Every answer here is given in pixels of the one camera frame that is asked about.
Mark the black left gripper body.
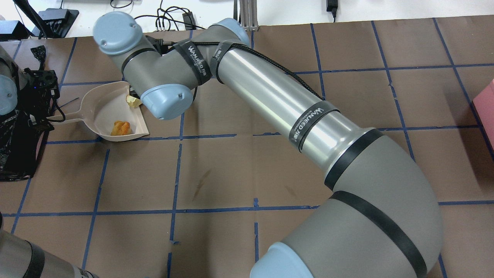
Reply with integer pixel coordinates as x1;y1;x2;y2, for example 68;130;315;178
23;69;60;130

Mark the beige plastic dustpan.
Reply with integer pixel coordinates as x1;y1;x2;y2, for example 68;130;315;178
48;81;149;141

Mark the bread roll half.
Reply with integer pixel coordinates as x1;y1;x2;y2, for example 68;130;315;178
110;121;132;136
125;95;143;108

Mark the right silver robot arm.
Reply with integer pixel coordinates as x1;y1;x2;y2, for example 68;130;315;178
93;11;443;278

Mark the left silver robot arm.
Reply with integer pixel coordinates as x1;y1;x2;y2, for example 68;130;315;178
0;46;96;278

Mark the bin with black bag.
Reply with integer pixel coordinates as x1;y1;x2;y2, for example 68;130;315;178
0;46;49;182

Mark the pink bin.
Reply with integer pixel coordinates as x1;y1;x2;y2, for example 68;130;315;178
473;80;494;148

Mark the aluminium frame post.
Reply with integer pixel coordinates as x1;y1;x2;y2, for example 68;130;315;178
233;0;259;31

